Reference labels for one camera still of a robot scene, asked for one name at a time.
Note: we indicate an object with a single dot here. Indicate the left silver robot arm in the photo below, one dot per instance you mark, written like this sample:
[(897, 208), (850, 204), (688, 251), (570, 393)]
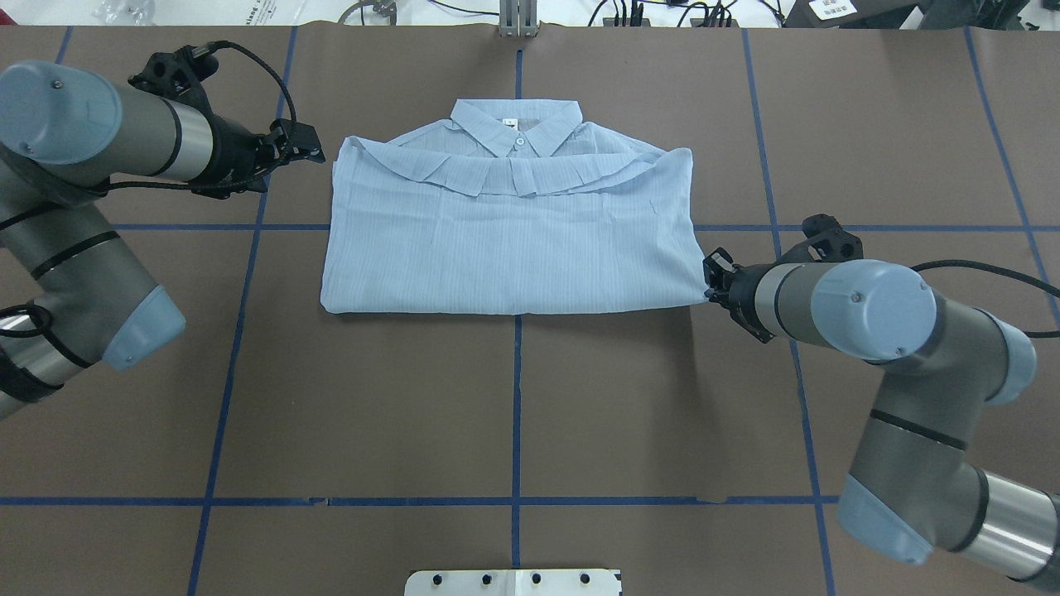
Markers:
[(69, 138)]

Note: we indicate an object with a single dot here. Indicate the aluminium frame post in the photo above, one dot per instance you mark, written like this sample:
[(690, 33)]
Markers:
[(518, 18)]

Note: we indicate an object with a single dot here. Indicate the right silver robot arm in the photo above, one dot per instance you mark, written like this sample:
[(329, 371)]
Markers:
[(910, 490)]

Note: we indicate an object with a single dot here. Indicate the clear plastic bag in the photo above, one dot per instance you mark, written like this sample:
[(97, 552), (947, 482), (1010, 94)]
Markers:
[(125, 12)]

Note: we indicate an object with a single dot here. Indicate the black box with white label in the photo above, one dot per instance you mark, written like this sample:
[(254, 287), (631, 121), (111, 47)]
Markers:
[(871, 15)]

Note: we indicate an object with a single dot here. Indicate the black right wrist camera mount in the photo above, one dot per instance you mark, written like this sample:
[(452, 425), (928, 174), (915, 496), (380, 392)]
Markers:
[(826, 241)]

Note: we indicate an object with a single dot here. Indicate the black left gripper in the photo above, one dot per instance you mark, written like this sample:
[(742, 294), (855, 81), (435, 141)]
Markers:
[(234, 155)]

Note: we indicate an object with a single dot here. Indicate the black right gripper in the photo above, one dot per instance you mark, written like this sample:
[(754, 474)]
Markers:
[(743, 291)]

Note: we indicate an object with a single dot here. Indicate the white pedestal column with base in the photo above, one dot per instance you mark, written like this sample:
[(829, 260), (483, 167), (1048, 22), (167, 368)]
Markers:
[(515, 582)]

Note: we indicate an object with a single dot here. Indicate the light blue button shirt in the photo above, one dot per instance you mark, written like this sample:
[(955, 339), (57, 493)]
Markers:
[(511, 207)]

